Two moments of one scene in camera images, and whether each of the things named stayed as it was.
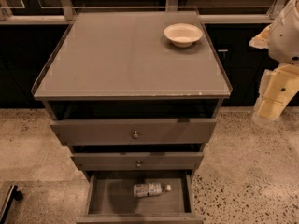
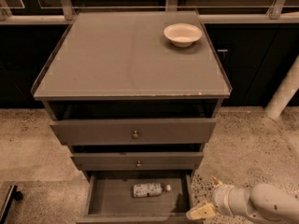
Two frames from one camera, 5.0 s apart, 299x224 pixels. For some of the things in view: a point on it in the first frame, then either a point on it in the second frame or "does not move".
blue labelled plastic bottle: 150,189 does not move
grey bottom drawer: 109,198 does not move
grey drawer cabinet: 136,96 does not move
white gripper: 286,41 -> 221,196
